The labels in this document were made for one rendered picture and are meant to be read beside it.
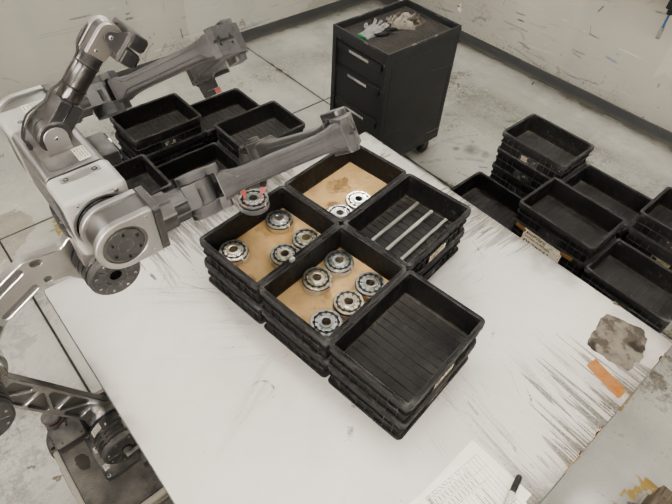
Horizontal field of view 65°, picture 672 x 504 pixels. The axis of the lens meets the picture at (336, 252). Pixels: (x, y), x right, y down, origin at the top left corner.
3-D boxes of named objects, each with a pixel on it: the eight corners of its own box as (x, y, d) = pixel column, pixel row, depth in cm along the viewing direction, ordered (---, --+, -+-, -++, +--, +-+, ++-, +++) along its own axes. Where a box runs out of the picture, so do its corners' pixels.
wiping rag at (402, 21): (401, 35, 298) (402, 29, 295) (375, 21, 309) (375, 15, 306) (435, 22, 311) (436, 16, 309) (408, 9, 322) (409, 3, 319)
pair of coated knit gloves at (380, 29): (368, 43, 290) (369, 37, 288) (346, 30, 299) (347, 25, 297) (400, 30, 302) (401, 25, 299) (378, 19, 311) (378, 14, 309)
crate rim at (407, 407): (408, 414, 141) (409, 410, 139) (326, 348, 154) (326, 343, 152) (485, 324, 161) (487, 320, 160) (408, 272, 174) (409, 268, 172)
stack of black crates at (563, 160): (565, 207, 314) (596, 146, 280) (536, 230, 300) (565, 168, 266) (510, 173, 333) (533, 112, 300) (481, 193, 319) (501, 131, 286)
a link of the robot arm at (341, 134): (360, 104, 117) (375, 146, 120) (345, 106, 130) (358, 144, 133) (172, 181, 112) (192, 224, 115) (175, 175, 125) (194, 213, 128)
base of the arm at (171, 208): (145, 227, 116) (132, 186, 107) (178, 212, 120) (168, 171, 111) (164, 250, 112) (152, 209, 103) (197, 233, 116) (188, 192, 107)
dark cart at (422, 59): (372, 185, 341) (388, 55, 275) (328, 152, 363) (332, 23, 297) (433, 151, 369) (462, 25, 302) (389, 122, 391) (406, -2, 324)
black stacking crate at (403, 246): (403, 289, 182) (408, 268, 173) (340, 246, 194) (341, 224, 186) (465, 231, 202) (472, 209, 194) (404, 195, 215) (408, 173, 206)
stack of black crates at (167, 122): (153, 207, 299) (133, 142, 265) (128, 180, 313) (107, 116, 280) (213, 179, 317) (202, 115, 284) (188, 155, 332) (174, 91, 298)
